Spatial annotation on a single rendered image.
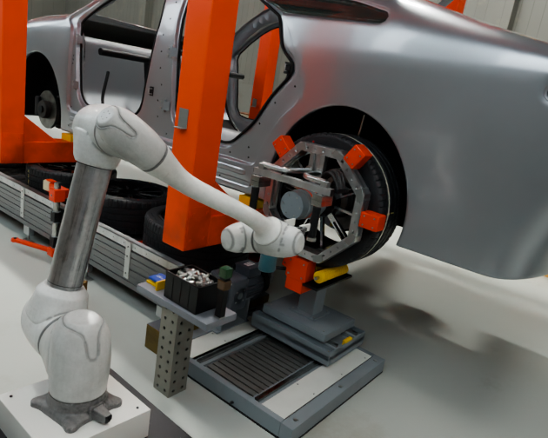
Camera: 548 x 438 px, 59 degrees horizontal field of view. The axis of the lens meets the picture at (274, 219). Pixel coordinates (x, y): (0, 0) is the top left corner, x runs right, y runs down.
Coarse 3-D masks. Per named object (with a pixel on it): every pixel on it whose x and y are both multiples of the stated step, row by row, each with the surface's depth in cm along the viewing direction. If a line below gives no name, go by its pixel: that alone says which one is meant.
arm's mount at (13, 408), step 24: (48, 384) 145; (120, 384) 151; (0, 408) 136; (24, 408) 133; (120, 408) 140; (144, 408) 141; (24, 432) 126; (48, 432) 126; (96, 432) 129; (120, 432) 135; (144, 432) 143
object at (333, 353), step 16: (256, 320) 262; (272, 320) 261; (272, 336) 256; (288, 336) 249; (304, 336) 249; (336, 336) 256; (352, 336) 255; (304, 352) 244; (320, 352) 238; (336, 352) 239
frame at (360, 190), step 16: (304, 144) 227; (320, 144) 229; (288, 160) 235; (352, 176) 214; (272, 192) 244; (368, 192) 215; (272, 208) 248; (352, 224) 217; (352, 240) 217; (304, 256) 235; (320, 256) 229
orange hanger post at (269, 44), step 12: (264, 36) 528; (276, 36) 529; (264, 48) 530; (276, 48) 534; (264, 60) 532; (276, 60) 540; (264, 72) 533; (264, 84) 536; (252, 96) 548; (264, 96) 542; (252, 108) 549
